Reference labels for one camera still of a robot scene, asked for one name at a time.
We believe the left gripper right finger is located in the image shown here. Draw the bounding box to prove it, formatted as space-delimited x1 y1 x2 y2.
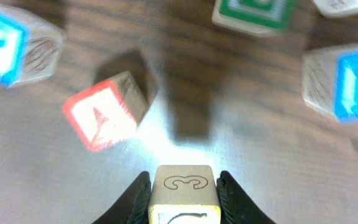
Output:
216 170 275 224

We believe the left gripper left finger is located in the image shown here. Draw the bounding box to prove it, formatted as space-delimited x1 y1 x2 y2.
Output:
93 171 152 224

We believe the yellow C block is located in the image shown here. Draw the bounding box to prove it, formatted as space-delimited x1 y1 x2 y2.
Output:
148 165 221 224

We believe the red A block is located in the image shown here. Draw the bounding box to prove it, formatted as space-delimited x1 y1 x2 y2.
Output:
62 71 149 152

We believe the blue H block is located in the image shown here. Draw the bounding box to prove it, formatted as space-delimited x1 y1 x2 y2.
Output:
301 44 358 123

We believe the green Z block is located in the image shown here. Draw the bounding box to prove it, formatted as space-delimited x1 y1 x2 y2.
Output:
212 0 296 37

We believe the blue P block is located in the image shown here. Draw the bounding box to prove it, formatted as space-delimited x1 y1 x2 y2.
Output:
0 4 65 88

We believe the red U block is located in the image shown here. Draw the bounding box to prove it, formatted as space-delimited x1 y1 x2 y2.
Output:
312 0 358 18

